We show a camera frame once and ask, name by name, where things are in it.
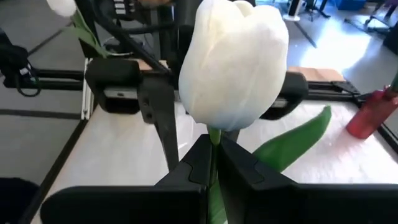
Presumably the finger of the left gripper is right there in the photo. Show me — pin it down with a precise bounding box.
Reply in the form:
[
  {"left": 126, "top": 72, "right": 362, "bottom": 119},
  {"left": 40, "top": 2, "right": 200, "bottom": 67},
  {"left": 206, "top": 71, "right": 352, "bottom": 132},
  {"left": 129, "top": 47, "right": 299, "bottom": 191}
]
[
  {"left": 223, "top": 129, "right": 242, "bottom": 146},
  {"left": 138, "top": 77, "right": 180, "bottom": 171}
]

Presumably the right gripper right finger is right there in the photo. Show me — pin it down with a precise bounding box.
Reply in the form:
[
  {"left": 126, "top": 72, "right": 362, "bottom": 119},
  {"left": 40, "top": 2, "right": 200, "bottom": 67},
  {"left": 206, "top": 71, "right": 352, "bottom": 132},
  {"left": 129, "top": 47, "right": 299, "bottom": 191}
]
[{"left": 217, "top": 136, "right": 398, "bottom": 224}]

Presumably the black device with cables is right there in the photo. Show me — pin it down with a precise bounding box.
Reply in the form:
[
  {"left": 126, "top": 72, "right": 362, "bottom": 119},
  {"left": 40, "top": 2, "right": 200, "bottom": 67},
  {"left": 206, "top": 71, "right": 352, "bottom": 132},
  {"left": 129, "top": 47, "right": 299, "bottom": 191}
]
[{"left": 0, "top": 27, "right": 42, "bottom": 98}]

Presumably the white glossy table sheet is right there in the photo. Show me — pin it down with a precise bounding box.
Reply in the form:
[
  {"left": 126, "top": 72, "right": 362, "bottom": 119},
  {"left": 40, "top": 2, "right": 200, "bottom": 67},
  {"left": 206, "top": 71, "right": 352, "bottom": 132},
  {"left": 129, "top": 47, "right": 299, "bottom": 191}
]
[{"left": 30, "top": 99, "right": 398, "bottom": 224}]

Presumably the black base beam striped edge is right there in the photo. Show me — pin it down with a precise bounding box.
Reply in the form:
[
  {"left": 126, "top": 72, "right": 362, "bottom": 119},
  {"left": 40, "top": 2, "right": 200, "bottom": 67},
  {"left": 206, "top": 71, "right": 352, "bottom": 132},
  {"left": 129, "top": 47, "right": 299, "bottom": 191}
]
[{"left": 30, "top": 68, "right": 86, "bottom": 91}]

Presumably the red vase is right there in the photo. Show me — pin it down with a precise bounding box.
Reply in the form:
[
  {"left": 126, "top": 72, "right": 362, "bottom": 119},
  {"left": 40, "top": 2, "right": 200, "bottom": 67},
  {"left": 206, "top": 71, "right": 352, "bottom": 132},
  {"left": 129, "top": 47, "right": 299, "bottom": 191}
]
[{"left": 345, "top": 88, "right": 398, "bottom": 140}]

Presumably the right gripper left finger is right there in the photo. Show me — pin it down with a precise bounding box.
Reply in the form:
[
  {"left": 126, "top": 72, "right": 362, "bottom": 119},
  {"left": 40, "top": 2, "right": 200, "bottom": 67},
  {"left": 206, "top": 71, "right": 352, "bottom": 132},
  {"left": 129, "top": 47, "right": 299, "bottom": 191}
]
[{"left": 40, "top": 135, "right": 215, "bottom": 224}]

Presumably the white artificial tulip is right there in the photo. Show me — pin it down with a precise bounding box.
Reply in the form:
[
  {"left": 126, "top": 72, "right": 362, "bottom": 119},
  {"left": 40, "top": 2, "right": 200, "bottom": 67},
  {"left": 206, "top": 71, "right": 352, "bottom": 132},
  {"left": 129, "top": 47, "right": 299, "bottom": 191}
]
[
  {"left": 45, "top": 0, "right": 109, "bottom": 59},
  {"left": 178, "top": 0, "right": 333, "bottom": 224}
]

